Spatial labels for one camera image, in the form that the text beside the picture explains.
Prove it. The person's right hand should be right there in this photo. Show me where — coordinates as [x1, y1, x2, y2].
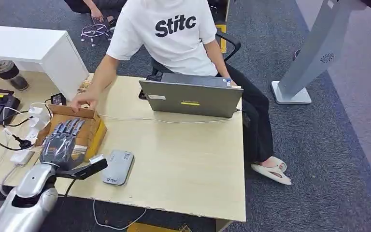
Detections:
[70, 91, 99, 113]

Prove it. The person's left hand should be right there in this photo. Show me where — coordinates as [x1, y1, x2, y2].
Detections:
[222, 75, 238, 87]

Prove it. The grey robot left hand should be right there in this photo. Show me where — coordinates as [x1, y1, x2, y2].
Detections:
[39, 118, 87, 171]

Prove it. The brown wooden card box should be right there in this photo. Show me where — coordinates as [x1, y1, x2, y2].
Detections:
[35, 104, 108, 163]

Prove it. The black power adapter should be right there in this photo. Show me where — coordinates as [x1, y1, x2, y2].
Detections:
[50, 93, 67, 107]

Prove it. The white power strip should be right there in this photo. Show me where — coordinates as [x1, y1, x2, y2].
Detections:
[10, 107, 50, 167]

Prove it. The grey laptop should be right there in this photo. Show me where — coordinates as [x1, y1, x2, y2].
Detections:
[139, 72, 244, 119]

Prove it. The wooden yellow board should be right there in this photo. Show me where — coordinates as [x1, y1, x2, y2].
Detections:
[215, 0, 231, 54]

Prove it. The chrome chair base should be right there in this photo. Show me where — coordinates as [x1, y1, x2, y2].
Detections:
[80, 23, 113, 47]

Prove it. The seated person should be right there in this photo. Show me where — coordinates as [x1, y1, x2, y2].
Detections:
[70, 0, 292, 186]

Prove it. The white cabinet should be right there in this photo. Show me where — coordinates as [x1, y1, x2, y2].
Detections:
[0, 24, 90, 102]

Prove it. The dark tumbler cup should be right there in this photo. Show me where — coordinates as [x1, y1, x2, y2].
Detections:
[0, 59, 30, 92]

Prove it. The grey kiosk stand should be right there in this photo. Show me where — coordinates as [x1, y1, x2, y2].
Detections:
[271, 0, 371, 105]

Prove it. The person in background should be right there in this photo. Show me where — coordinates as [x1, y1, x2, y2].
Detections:
[63, 0, 128, 32]

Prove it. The cream slipper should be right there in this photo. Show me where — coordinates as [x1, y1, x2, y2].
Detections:
[251, 163, 292, 186]
[270, 156, 288, 173]

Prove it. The yellow object under desk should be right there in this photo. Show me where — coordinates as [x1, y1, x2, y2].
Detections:
[127, 222, 193, 232]

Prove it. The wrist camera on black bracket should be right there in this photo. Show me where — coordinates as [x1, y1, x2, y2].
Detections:
[57, 154, 109, 180]

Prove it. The black cable with plug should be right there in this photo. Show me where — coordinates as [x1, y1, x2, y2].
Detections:
[0, 110, 34, 152]

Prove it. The white cable under desk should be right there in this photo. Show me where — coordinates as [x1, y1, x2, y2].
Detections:
[92, 200, 148, 231]

